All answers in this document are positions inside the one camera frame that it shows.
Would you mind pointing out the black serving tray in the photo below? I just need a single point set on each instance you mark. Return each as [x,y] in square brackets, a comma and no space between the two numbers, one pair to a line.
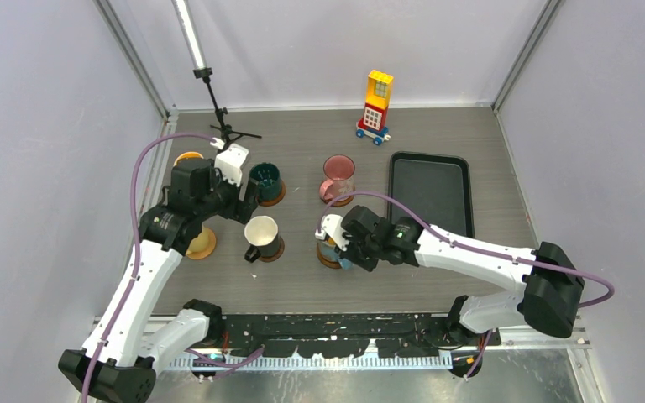
[436,187]

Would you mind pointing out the blue mug yellow inside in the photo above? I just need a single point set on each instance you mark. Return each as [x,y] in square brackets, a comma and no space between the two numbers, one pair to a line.
[346,264]

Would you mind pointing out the dark green mug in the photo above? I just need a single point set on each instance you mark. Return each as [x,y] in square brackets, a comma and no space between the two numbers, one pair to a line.
[266,173]

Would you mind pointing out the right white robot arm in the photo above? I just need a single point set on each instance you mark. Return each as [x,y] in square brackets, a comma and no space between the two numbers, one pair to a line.
[538,286]

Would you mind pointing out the pink mug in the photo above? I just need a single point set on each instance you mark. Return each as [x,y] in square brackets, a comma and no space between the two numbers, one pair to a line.
[339,174]

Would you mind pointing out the black tripod with light pole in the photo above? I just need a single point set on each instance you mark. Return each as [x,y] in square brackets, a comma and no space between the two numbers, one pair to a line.
[203,72]

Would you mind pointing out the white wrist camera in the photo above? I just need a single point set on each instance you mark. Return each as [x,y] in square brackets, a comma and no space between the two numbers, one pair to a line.
[230,160]
[330,230]

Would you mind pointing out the wooden ringed coaster back right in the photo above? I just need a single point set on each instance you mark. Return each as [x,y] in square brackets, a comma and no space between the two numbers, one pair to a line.
[335,198]

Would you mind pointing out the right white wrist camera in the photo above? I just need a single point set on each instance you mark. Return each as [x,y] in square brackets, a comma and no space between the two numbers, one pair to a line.
[330,230]

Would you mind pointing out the white patterned mug orange inside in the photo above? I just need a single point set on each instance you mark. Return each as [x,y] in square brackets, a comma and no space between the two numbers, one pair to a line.
[189,155]

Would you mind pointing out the wooden ringed coaster front right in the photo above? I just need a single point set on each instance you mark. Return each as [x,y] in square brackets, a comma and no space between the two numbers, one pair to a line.
[327,255]

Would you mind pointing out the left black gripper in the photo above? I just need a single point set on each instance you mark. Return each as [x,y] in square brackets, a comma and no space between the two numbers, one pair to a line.
[239,210]

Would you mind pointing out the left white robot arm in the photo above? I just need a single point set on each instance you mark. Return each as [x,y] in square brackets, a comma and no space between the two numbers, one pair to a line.
[116,363]

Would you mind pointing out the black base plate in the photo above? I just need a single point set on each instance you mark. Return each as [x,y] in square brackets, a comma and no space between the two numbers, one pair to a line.
[394,335]

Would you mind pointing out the toy brick tower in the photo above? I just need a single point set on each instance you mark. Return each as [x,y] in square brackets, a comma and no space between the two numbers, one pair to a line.
[372,124]

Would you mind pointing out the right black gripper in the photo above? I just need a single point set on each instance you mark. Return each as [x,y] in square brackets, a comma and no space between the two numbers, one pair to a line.
[369,265]

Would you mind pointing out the dark walnut coaster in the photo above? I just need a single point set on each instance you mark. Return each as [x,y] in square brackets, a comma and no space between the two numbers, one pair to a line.
[273,250]

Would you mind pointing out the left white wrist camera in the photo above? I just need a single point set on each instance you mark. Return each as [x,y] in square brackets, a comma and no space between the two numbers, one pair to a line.
[230,160]

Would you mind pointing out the cork coaster front left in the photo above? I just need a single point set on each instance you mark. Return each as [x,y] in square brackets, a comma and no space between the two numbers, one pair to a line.
[208,250]

